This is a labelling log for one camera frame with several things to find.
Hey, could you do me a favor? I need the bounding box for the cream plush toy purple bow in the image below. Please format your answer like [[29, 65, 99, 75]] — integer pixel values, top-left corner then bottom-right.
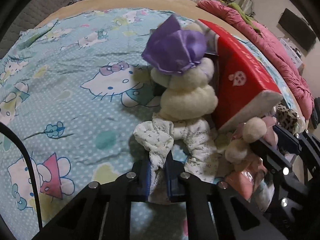
[[142, 15, 218, 121]]

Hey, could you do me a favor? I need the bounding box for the black wall television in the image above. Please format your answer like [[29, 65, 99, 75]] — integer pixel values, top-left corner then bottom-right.
[[278, 8, 317, 51]]

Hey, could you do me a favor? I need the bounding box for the green blanket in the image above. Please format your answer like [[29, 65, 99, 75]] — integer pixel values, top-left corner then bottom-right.
[[227, 2, 260, 34]]

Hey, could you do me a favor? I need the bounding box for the pink plush flower bear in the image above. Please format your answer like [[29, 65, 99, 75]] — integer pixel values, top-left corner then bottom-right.
[[225, 116, 278, 212]]

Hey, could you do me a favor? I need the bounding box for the red tissue pack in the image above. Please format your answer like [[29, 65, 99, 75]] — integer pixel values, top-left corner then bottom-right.
[[196, 19, 283, 132]]

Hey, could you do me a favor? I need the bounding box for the pink quilted comforter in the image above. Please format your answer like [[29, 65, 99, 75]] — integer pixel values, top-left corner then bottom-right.
[[197, 0, 314, 120]]

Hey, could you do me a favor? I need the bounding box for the black cable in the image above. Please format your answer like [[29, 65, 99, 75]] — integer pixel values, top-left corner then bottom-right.
[[0, 122, 43, 230]]

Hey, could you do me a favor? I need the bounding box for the gray quilted headboard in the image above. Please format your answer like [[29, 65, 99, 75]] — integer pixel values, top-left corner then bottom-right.
[[1, 0, 71, 57]]

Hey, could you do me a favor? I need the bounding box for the leopard print scrunchie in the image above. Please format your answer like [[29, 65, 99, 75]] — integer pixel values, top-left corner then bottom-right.
[[276, 103, 305, 134]]

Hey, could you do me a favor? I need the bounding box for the white floral fabric scrunchie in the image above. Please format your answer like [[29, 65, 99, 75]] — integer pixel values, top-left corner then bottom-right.
[[133, 113, 221, 205]]

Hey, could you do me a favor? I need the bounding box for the tan round mattress cover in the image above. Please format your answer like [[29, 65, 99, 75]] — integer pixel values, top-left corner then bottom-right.
[[35, 0, 301, 111]]

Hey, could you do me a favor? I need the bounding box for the Hello Kitty blue bedsheet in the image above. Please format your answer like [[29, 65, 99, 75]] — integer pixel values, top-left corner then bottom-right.
[[0, 8, 296, 240]]

